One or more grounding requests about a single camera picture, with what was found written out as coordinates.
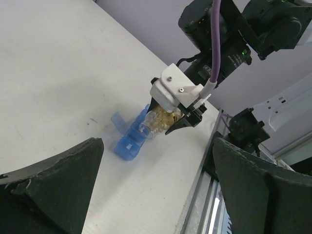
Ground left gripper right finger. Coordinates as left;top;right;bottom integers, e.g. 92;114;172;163
213;138;312;234

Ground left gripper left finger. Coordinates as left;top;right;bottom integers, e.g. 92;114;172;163
0;138;104;234

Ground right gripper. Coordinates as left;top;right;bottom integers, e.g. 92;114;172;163
147;98;207;135

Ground clear bottle orange pills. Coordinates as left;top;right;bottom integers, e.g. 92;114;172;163
138;105;182;139

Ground blue weekly pill organizer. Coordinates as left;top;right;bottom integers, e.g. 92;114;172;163
111;104;150;161

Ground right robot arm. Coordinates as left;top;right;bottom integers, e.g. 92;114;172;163
149;0;312;153

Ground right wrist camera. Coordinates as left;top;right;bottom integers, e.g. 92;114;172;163
150;63;216;113

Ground aluminium mounting rail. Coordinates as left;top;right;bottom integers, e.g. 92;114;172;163
175;109;232;234

